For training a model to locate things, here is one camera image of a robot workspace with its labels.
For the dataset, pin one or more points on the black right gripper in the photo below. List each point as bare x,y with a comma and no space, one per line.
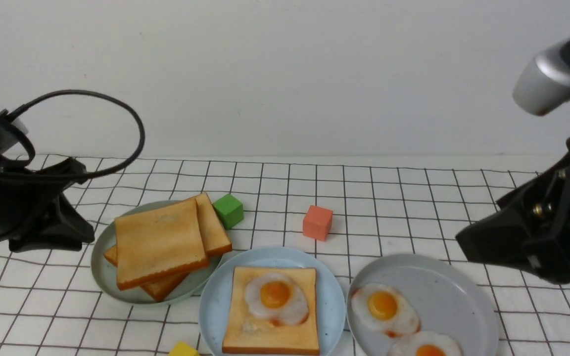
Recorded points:
531,231

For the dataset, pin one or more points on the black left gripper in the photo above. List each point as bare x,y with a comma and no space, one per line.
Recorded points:
40,217

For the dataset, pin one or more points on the toast slice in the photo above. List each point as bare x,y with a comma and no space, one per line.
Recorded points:
158,243
215,239
158,290
248,335

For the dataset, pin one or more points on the fried egg top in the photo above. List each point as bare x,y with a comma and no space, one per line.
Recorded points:
276,298

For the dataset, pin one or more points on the fried egg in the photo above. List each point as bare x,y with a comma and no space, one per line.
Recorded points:
384,309
425,343
276,298

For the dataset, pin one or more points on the pale green plate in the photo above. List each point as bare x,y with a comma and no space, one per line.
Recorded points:
105,274

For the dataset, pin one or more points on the grey speckled plate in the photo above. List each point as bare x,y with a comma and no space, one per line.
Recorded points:
446,300

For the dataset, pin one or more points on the fried egg lower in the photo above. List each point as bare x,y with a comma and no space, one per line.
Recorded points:
425,343

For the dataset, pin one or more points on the fried egg left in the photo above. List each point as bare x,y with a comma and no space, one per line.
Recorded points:
384,309

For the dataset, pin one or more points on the yellow cube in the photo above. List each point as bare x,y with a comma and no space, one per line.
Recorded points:
183,349

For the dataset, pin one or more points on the green cube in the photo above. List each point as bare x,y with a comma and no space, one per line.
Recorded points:
230,211

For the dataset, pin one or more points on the light blue plate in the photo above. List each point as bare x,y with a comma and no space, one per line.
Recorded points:
215,301

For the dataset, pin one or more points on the red cube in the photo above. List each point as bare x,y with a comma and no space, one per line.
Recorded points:
317,223

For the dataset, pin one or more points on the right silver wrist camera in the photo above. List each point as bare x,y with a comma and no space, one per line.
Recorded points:
544,84

